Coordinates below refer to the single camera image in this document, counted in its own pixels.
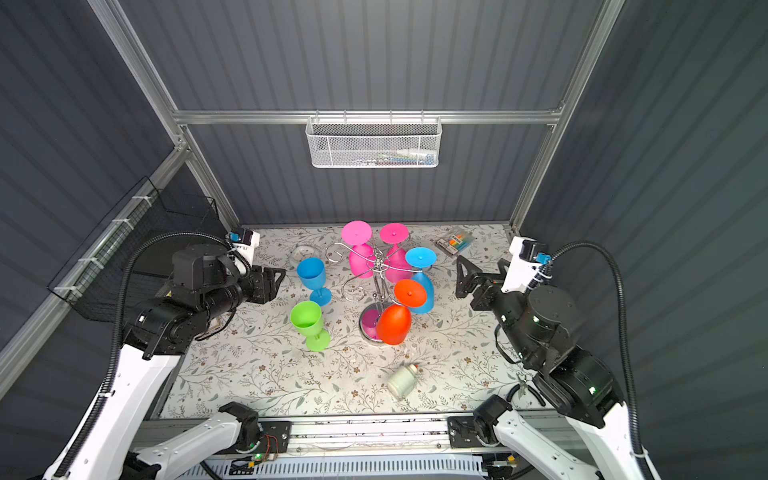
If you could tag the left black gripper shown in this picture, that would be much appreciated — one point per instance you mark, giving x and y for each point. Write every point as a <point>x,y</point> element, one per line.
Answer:
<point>263,283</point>

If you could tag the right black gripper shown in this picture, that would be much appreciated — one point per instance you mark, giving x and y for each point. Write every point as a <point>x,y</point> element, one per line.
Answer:
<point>490,282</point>

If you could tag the blue wine glass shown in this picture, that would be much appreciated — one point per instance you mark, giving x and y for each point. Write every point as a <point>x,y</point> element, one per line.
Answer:
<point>421,259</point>
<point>312,273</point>

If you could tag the green wine glass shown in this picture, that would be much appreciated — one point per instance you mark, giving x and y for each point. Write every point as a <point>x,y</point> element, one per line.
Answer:
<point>307,318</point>

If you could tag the red wine glass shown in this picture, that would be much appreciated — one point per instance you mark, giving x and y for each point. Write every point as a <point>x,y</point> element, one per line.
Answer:
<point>395,322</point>

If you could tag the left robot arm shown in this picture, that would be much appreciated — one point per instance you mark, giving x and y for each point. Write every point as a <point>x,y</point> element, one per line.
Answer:
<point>210,281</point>

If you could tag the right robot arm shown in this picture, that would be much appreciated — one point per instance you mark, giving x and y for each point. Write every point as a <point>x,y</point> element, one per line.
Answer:
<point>542,326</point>

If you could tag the pink wine glass right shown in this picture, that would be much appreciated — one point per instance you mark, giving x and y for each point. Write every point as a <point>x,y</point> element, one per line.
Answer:
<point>394,235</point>

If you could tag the pink wine glass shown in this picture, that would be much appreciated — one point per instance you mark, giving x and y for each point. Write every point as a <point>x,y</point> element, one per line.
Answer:
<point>394,235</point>
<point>357,235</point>

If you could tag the chrome wine glass rack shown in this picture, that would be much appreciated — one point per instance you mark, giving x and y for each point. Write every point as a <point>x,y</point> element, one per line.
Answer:
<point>370,287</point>

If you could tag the pink wine glass left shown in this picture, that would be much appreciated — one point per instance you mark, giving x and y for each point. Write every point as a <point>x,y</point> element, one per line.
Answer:
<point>357,235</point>

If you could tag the white round lid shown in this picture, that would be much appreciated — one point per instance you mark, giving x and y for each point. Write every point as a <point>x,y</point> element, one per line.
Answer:
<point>303,252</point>

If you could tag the pack of coloured markers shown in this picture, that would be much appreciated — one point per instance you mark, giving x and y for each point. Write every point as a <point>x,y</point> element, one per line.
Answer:
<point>454,242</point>

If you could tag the floral table mat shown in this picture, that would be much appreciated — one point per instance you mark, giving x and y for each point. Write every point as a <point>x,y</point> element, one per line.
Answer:
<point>262,361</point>

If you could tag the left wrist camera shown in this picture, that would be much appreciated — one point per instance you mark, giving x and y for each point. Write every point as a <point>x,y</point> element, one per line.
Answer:
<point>245,240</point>

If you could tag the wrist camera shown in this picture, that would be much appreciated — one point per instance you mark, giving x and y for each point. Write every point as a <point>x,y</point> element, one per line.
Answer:
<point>527,257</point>
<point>245,240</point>

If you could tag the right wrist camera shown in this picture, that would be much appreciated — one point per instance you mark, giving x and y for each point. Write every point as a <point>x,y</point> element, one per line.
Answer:
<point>527,257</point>

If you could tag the pliers black handles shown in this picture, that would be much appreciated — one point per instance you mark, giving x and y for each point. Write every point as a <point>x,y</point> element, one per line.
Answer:
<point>525,395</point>

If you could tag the white mesh wall basket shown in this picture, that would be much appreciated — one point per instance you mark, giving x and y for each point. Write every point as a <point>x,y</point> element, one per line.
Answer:
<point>370,145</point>

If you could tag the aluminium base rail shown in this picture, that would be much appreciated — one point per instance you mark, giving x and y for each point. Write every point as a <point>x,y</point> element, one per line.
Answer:
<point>451,432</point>

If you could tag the black wire wall basket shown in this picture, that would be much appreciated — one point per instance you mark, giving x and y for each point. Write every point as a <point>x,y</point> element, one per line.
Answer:
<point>89,282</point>

